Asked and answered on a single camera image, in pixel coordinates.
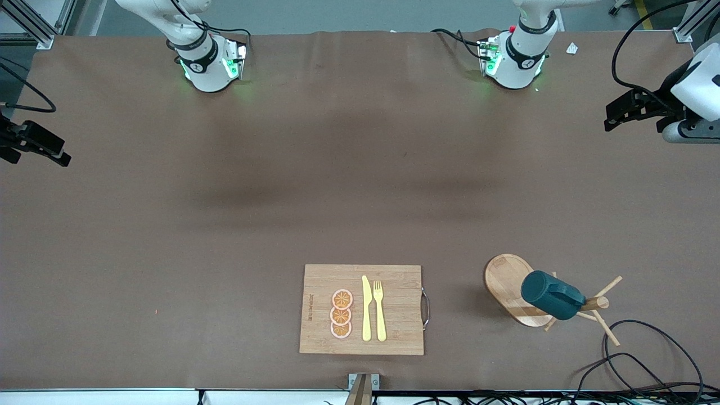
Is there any teal cup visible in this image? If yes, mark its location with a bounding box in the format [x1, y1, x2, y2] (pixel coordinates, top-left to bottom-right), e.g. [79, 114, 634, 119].
[520, 271, 586, 321]

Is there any brown table cover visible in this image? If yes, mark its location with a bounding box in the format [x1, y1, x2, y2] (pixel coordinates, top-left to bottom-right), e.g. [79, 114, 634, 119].
[0, 29, 720, 392]

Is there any wooden mug tree stand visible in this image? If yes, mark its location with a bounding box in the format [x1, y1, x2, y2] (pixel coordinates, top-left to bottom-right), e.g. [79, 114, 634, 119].
[484, 253, 623, 347]

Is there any yellow plastic fork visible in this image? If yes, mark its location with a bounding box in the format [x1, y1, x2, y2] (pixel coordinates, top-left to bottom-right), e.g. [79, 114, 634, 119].
[373, 280, 388, 343]

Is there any bamboo cutting board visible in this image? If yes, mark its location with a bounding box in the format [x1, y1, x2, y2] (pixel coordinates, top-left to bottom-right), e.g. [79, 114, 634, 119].
[299, 264, 431, 356]

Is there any yellow plastic knife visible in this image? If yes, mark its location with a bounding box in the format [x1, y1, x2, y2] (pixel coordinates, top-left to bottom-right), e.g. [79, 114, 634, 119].
[362, 275, 372, 342]

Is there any aluminium frame strut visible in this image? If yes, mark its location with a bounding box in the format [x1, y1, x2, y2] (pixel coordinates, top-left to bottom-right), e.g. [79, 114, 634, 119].
[0, 0, 78, 50]
[672, 0, 720, 44]

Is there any black left arm base cable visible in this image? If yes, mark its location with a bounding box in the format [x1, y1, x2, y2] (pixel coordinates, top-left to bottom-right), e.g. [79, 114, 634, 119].
[430, 28, 491, 60]

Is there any black arm base cable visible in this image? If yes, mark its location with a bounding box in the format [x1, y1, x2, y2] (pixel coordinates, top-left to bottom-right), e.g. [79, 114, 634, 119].
[430, 28, 491, 60]
[197, 20, 252, 44]

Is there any black right arm base cable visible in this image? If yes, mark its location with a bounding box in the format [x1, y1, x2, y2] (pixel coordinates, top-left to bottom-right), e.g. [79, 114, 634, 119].
[197, 20, 252, 44]

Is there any black looped cable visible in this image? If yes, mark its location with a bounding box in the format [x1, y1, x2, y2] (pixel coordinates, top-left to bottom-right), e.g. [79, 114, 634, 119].
[573, 352, 678, 405]
[604, 319, 705, 397]

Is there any aluminium post with foot bracket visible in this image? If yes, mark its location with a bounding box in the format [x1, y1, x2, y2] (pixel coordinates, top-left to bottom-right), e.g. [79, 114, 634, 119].
[344, 373, 381, 405]

